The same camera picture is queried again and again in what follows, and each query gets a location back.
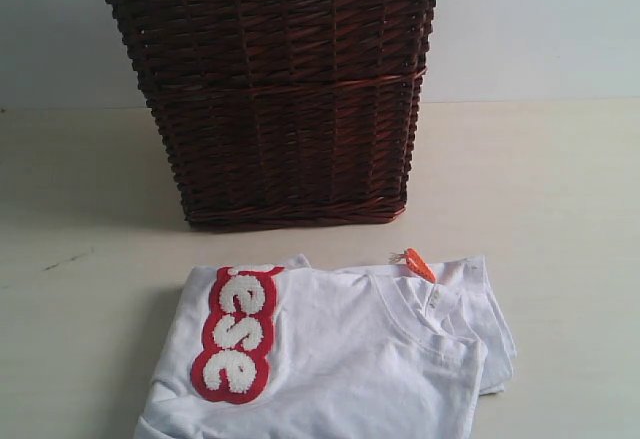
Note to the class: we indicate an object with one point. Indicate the white t-shirt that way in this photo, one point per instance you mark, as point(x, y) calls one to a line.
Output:
point(291, 351)

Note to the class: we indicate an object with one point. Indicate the dark red wicker basket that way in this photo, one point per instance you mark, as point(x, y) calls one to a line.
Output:
point(276, 113)

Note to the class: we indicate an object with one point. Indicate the orange clothing tag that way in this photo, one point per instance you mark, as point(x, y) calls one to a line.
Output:
point(414, 262)

